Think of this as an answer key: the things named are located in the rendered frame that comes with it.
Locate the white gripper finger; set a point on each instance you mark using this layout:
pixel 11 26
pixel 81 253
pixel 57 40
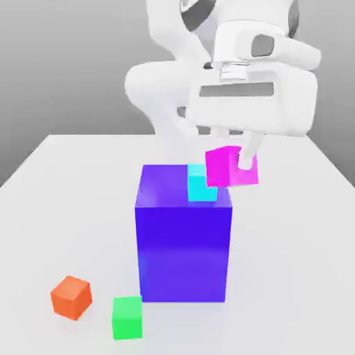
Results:
pixel 219 132
pixel 249 155

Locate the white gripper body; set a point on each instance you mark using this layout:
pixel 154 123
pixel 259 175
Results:
pixel 249 111

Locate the small green cube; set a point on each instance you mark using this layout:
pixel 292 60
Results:
pixel 127 317

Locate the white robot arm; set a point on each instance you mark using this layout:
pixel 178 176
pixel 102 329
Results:
pixel 166 83

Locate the large blue box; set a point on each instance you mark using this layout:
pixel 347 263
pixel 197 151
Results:
pixel 183 249

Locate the small magenta cube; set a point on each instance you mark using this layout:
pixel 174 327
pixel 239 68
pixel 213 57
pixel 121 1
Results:
pixel 222 169

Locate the small cyan cube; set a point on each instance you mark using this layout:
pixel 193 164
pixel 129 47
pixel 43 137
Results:
pixel 198 188

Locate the small orange cube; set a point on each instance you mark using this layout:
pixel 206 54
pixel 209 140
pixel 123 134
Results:
pixel 70 298

